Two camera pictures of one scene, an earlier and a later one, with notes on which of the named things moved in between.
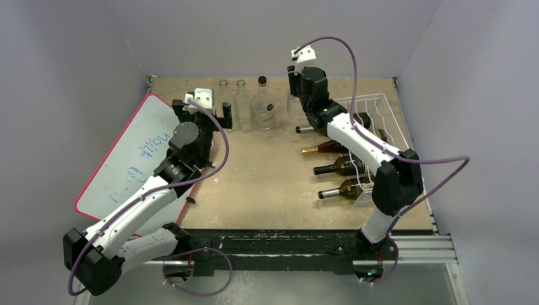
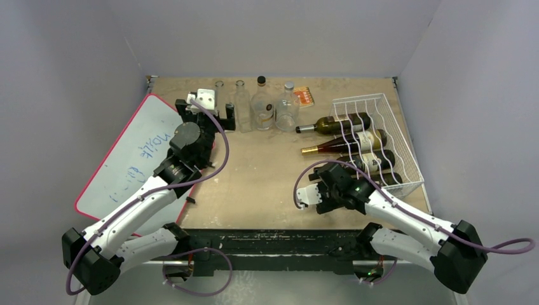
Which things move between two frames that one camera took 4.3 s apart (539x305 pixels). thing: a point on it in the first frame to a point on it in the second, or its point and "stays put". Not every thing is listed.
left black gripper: x=185 y=115 stays put
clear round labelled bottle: x=263 y=106 stays put
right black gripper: x=295 y=79 to x=330 y=187
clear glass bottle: x=243 y=108 stays put
